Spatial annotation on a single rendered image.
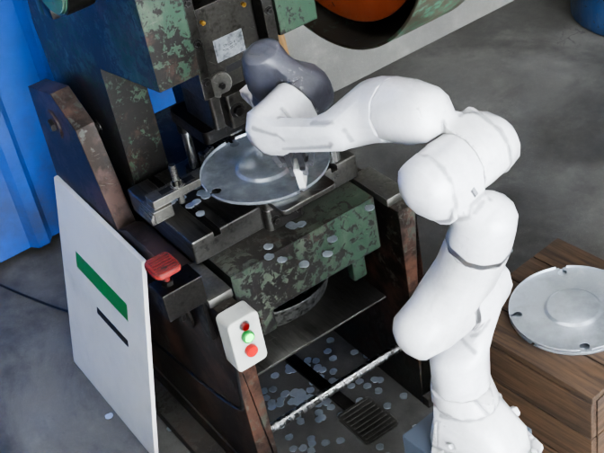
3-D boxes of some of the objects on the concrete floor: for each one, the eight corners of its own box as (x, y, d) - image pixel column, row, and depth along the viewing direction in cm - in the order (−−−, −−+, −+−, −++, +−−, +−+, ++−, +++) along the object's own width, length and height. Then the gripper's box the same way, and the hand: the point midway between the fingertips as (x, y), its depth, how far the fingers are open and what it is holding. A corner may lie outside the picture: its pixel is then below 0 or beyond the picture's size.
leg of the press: (295, 499, 272) (219, 199, 219) (255, 525, 268) (169, 226, 214) (120, 318, 337) (30, 53, 284) (86, 337, 333) (-13, 71, 279)
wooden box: (691, 412, 274) (699, 305, 253) (592, 505, 257) (591, 399, 236) (561, 339, 300) (557, 236, 280) (463, 420, 283) (452, 317, 263)
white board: (155, 459, 290) (141, 261, 259) (74, 360, 325) (53, 175, 294) (159, 457, 291) (145, 259, 260) (77, 359, 326) (57, 174, 295)
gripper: (245, 128, 219) (271, 199, 238) (312, 125, 216) (333, 196, 235) (250, 99, 223) (274, 170, 242) (315, 94, 220) (334, 167, 240)
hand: (300, 173), depth 236 cm, fingers closed
